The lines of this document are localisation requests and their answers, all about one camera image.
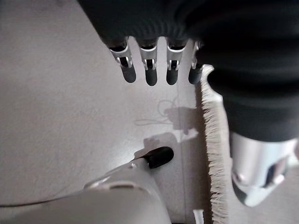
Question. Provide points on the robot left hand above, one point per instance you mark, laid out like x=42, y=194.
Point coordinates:
x=245, y=70

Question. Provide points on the dark robot foot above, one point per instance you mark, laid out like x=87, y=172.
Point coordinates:
x=160, y=156

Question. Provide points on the beige fringed rug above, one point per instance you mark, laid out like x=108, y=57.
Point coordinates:
x=217, y=144

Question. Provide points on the small white object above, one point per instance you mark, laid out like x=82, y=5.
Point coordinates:
x=198, y=217

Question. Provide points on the silver robot leg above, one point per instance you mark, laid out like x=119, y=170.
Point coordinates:
x=121, y=200

